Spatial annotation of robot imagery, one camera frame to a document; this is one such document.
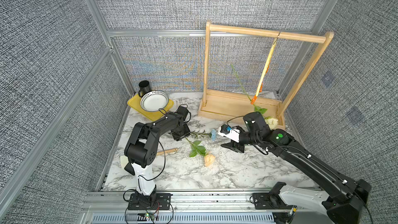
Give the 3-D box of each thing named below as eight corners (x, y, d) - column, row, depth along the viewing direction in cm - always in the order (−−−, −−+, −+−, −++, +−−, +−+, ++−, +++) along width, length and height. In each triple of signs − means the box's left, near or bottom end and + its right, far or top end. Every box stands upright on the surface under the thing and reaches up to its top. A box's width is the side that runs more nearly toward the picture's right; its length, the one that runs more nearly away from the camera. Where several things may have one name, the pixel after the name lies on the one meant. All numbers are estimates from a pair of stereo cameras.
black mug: (138, 97, 116) (135, 91, 112) (141, 85, 123) (139, 80, 119) (149, 97, 116) (147, 91, 112) (152, 85, 123) (150, 80, 119)
